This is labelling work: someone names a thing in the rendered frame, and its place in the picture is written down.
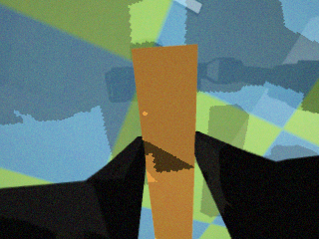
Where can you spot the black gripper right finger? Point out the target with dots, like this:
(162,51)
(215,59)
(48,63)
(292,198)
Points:
(254,195)

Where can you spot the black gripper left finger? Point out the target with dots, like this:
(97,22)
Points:
(108,203)

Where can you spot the orange bar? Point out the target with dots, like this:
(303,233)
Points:
(166,83)

